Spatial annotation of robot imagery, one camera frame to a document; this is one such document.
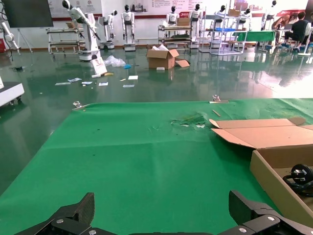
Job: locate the small white box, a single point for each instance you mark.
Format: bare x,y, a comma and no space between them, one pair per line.
160,69

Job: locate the white shelf rack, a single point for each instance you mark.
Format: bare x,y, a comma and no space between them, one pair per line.
221,52

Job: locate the green table cloth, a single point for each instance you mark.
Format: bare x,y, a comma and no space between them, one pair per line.
122,159

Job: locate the yellow flat item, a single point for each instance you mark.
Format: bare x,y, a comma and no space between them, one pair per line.
109,74

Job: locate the large open cardboard box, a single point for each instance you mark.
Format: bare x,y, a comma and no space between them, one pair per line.
159,61

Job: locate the loose cardboard flap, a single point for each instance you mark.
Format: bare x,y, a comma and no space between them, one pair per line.
183,63

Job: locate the blue crumpled item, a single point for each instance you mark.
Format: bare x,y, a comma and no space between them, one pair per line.
127,66

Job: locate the white industrial robot arm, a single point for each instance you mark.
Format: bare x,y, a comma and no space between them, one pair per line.
8,35

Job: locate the clear plastic bag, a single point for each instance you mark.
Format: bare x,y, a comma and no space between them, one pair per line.
113,61

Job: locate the person in orange top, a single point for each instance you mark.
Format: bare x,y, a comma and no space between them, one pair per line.
281,23

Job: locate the small cardboard box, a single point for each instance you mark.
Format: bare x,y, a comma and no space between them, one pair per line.
234,13
183,21

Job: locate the white machine base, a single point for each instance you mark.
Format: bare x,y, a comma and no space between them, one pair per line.
9,93

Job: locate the blue plastic tray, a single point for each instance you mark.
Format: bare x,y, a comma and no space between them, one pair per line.
223,30

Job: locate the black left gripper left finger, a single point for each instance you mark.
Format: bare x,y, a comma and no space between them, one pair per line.
75,215

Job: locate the open brown cardboard box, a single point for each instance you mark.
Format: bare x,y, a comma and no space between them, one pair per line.
269,137

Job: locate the white board with red print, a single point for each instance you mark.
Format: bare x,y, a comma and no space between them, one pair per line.
99,67

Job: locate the white paper sheet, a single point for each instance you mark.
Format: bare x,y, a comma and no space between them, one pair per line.
128,86
103,84
87,83
74,79
133,77
62,83

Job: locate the black floor debris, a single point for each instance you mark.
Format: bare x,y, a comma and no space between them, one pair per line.
17,68

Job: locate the metal cloth clip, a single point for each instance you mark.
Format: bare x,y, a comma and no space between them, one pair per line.
78,105
216,99

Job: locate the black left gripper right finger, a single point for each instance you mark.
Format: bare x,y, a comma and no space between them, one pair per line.
254,215

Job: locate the small wooden stick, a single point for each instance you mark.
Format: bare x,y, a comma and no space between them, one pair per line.
216,113

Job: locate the person in dark top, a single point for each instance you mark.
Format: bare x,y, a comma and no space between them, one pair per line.
299,29

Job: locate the white floor stand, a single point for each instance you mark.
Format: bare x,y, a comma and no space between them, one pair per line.
304,54

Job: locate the black display on stand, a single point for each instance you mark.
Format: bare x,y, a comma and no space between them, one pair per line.
27,13

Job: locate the green covered table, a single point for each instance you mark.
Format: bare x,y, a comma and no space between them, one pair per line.
255,36

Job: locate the leaning white humanoid robot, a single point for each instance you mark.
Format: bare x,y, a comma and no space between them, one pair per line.
88,36

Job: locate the metal trolley rack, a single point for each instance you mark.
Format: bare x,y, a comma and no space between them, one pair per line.
171,27
63,44

